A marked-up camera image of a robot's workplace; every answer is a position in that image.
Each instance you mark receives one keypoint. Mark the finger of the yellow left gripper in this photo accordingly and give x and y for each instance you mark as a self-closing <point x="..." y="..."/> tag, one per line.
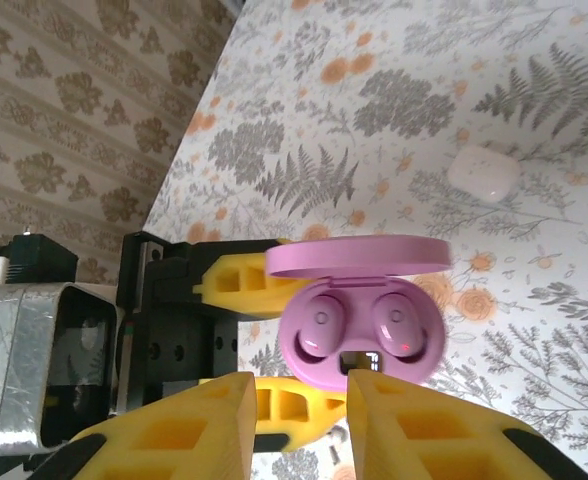
<point x="301" y="425"/>
<point x="254" y="300"/>

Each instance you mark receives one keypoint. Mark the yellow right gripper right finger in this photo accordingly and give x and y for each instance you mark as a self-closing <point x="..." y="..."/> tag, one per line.
<point x="374" y="410"/>

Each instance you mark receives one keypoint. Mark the white earbud charging case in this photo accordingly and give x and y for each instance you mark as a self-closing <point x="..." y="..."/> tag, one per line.
<point x="484" y="172"/>

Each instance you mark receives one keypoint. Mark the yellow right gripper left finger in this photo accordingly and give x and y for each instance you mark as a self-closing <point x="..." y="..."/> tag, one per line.
<point x="224" y="400"/>

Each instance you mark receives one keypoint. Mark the pink earbud charging case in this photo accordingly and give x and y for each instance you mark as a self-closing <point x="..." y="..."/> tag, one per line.
<point x="354" y="255"/>

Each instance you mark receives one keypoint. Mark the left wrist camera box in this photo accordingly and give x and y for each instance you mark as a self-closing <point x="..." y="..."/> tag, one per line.
<point x="24" y="350"/>

